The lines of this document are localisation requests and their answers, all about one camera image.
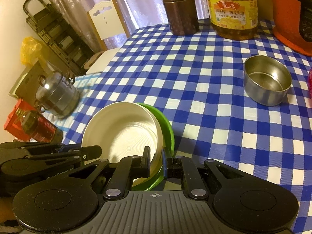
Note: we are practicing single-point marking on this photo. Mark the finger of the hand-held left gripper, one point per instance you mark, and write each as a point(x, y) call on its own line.
point(61, 148)
point(87, 152)

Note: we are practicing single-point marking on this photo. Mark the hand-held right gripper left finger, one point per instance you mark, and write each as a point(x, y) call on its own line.
point(147, 162)

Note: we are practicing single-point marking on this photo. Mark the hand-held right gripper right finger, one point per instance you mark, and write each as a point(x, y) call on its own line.
point(164, 163)

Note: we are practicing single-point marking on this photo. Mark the green plastic bowl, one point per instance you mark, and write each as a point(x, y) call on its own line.
point(165, 129)

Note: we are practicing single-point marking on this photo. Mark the cream white bowl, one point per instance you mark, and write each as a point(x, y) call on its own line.
point(121, 131)

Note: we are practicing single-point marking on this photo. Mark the stainless steel bowl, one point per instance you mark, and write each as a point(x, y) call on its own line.
point(267, 82)

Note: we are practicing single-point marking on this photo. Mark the pink transparent plastic plate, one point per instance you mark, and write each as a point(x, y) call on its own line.
point(310, 79)

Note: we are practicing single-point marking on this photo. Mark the red box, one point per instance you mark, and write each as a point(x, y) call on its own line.
point(13, 119)

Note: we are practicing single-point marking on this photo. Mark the stacked steel lunch container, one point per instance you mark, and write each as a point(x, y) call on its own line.
point(57, 95)

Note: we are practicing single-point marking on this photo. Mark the light blue checkered cloth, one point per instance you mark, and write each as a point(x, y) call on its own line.
point(82, 85)

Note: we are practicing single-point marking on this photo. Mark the cardboard box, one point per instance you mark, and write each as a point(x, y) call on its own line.
point(29, 80)

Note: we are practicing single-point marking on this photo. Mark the blue white checkered tablecloth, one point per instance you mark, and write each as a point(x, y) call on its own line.
point(199, 82)

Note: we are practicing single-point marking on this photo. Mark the yellow plastic bag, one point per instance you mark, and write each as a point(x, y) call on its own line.
point(30, 51)

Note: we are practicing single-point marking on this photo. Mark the black metal rack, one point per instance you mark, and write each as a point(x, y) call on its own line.
point(58, 41)

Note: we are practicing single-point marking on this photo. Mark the white wooden chair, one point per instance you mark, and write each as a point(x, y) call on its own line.
point(107, 22)

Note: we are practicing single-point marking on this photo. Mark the brown cylindrical canister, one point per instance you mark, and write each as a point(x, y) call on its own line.
point(180, 9)

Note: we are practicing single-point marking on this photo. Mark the sheer pale curtain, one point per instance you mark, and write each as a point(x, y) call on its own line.
point(136, 0)

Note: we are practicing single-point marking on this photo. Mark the large cooking oil bottle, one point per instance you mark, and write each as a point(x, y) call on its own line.
point(231, 12)

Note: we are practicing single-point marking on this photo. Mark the red electric pressure cooker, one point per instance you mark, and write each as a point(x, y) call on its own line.
point(290, 17)

